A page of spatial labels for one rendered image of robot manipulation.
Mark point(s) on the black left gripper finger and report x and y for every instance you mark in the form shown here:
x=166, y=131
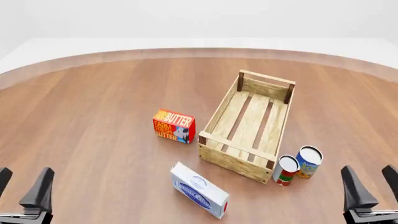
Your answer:
x=4, y=176
x=39, y=190

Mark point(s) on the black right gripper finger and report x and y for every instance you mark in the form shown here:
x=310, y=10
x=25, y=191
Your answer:
x=356, y=190
x=391, y=177

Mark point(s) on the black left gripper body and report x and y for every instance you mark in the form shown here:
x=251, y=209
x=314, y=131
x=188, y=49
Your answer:
x=28, y=217

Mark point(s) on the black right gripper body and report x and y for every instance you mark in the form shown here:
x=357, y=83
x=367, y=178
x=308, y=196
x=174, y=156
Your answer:
x=370, y=217

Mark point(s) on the wooden slat tray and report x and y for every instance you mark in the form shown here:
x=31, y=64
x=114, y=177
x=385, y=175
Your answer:
x=245, y=126

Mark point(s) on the blue and yellow tin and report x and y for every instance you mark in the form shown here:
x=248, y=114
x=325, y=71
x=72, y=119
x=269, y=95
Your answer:
x=308, y=163

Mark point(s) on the red and white tin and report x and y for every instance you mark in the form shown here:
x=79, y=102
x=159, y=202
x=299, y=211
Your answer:
x=286, y=171

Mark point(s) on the red butter box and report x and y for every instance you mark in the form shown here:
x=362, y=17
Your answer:
x=174, y=126

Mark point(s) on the white and blue box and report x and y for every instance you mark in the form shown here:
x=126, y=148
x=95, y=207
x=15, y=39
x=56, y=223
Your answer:
x=199, y=190

